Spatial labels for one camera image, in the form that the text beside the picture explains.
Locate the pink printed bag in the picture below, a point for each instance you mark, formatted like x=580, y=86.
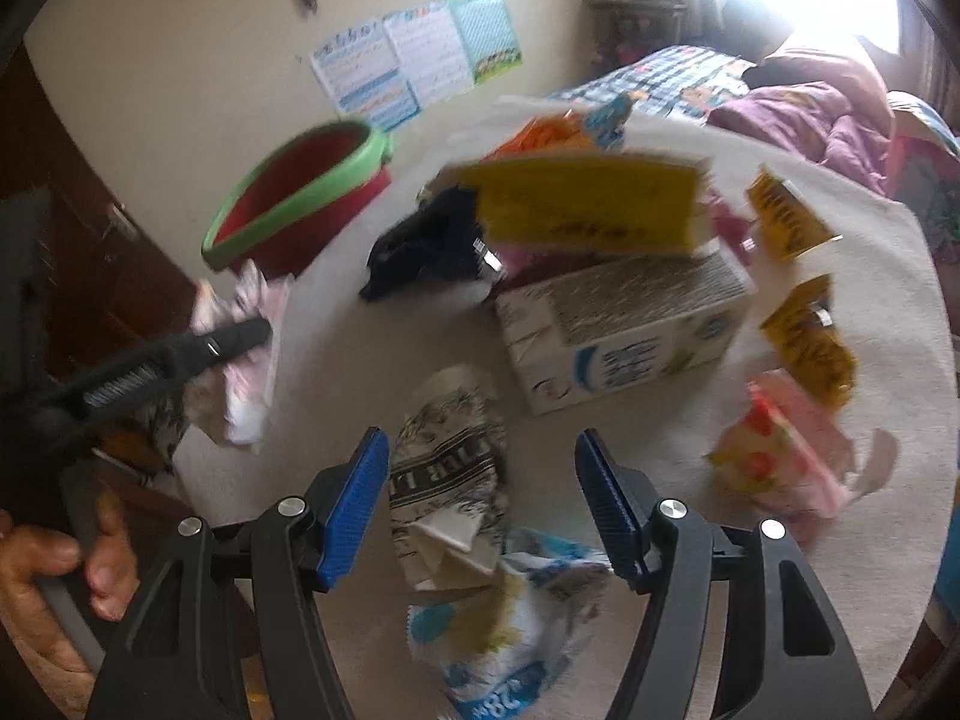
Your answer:
x=926, y=180

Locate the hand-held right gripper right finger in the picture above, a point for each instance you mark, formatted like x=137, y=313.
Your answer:
x=607, y=510

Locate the cluttered shelf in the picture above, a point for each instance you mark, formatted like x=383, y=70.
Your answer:
x=630, y=22

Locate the white milk carton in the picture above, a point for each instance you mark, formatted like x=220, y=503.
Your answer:
x=622, y=330

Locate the newspaper print paper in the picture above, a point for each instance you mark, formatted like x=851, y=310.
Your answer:
x=442, y=450

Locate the white blue plastic bag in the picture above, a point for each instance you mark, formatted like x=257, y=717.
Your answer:
x=510, y=630

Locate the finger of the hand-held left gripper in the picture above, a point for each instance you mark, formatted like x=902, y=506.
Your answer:
x=217, y=343

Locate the yellow wrapper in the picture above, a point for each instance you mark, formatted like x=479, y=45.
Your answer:
x=787, y=214
x=814, y=345

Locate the person's left hand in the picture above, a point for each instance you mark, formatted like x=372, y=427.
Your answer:
x=112, y=562

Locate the pink yellow snack packet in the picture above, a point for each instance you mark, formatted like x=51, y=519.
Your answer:
x=787, y=450

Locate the teal wall poster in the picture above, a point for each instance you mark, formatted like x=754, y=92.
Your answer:
x=484, y=34

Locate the white wall poster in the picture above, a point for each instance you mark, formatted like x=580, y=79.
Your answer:
x=431, y=56

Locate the brown wooden cabinet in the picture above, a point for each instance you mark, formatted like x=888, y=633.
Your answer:
x=97, y=255

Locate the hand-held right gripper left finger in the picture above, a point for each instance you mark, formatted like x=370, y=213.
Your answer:
x=356, y=510

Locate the white fleece mat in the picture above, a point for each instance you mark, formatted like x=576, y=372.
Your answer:
x=337, y=375

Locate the purple comforter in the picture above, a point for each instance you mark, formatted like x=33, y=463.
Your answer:
x=810, y=112

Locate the orange snack bag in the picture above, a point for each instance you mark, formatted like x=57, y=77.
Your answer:
x=555, y=131

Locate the checkered bed blanket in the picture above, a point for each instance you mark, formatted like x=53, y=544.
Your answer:
x=660, y=79

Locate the black wrapper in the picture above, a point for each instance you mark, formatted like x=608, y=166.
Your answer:
x=427, y=247

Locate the pink white wrapper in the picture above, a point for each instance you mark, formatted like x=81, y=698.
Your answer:
x=251, y=382

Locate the red bucket with green rim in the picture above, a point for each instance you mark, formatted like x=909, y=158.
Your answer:
x=300, y=187

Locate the yellow carton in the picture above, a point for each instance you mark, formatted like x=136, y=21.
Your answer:
x=585, y=202

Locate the blue striped wall poster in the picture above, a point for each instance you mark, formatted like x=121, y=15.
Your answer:
x=364, y=82

